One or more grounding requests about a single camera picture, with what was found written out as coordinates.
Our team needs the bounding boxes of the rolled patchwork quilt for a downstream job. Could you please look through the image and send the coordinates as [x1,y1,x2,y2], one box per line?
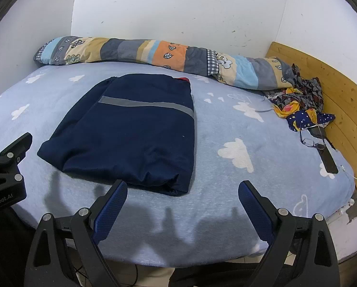
[33,36,297,92]

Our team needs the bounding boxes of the wooden headboard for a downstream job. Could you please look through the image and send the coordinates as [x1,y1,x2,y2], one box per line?
[265,41,357,190]

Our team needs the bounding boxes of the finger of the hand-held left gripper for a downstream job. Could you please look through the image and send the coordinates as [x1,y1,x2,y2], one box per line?
[0,132,33,166]

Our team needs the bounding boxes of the eyeglasses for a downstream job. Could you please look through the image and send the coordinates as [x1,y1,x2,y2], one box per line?
[300,132,327,150]

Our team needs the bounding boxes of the thin grey cord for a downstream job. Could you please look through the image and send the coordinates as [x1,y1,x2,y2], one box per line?
[255,97,275,112]

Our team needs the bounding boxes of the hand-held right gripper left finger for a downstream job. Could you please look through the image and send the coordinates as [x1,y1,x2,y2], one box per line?
[24,179,129,287]

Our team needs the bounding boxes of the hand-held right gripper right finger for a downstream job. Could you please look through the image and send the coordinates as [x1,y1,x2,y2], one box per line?
[238,180,341,287]

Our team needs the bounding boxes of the light blue cloud bed sheet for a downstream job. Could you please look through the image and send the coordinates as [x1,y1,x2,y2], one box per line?
[0,61,356,268]

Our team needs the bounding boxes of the white charging cable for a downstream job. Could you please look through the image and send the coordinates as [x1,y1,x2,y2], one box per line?
[340,164,357,183]

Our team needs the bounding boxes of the grey red patterned cloth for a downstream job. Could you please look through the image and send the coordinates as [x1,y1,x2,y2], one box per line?
[265,64,325,111]

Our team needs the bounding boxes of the navy star print cloth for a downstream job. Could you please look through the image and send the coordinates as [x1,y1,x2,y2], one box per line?
[286,110,337,132]

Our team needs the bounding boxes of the yellow cloth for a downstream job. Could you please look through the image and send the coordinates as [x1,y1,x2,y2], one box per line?
[272,102,318,126]

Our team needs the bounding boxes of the navy work jacket red collar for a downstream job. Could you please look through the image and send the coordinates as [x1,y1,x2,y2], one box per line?
[37,73,196,197]

